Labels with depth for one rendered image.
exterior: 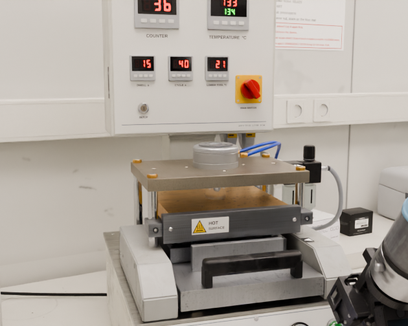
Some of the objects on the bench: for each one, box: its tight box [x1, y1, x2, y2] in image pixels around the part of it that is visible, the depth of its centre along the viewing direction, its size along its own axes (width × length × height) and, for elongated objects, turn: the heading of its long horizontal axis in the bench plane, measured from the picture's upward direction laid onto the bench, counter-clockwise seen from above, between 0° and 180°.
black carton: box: [339, 207, 373, 237], centre depth 163 cm, size 6×9×7 cm
